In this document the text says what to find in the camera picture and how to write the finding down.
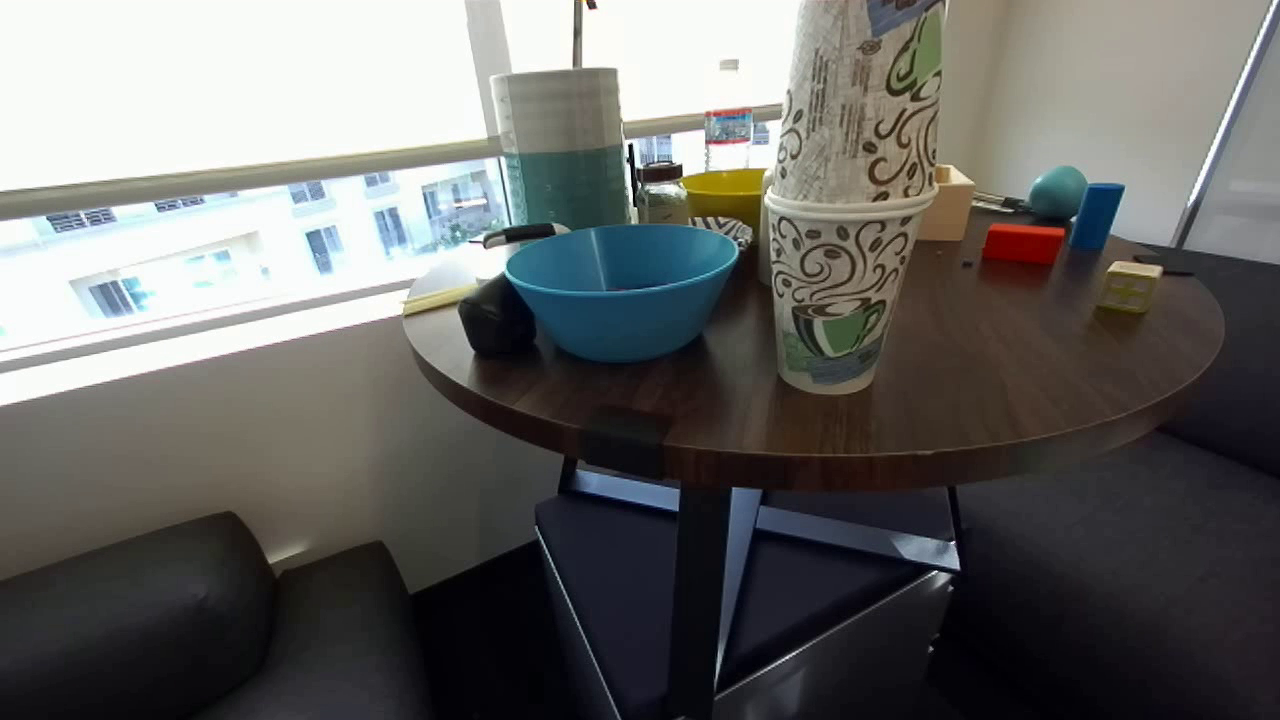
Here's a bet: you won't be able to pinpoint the swirl paper cup blue sticker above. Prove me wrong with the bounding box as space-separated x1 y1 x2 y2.
769 0 954 208

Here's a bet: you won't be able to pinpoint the swirl patterned paper cup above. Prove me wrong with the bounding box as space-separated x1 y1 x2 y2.
759 184 938 400

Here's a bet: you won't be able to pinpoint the blue plastic bowl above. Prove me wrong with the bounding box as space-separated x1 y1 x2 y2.
502 221 744 368

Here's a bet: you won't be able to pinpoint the blue patterned paper plate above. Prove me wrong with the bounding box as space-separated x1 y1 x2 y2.
685 211 758 256

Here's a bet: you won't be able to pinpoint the glass bottle brown cap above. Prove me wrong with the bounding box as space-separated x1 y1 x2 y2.
634 131 696 230

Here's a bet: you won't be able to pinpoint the yellow bowl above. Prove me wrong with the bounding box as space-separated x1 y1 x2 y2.
680 163 773 232

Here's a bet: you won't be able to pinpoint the white and teal towel roll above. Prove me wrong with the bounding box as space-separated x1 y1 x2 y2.
488 68 634 232

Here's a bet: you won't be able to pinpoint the white roller blind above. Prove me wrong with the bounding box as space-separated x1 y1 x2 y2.
0 0 491 193
495 0 804 138

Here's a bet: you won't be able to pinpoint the thin dark rod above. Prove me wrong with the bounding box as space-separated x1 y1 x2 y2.
569 0 602 73

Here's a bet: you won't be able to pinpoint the pale wooden box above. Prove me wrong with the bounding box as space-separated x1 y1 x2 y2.
916 159 982 249

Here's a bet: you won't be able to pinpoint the orange red block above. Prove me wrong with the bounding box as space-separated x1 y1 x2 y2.
982 221 1074 273

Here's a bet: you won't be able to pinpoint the teal ball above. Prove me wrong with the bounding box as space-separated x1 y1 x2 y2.
1026 159 1092 230

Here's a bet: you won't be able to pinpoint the blue block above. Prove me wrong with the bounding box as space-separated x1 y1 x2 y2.
1068 180 1127 259

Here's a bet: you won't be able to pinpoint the pale yellow block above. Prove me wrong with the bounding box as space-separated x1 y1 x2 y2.
1097 256 1168 321

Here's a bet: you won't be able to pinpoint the silver metal pole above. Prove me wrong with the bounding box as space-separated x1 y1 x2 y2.
1178 0 1277 252

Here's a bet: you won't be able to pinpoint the black curved handle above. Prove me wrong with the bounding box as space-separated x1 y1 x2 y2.
475 221 574 252

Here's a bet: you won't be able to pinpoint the black table pedestal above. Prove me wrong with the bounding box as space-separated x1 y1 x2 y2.
665 480 769 720

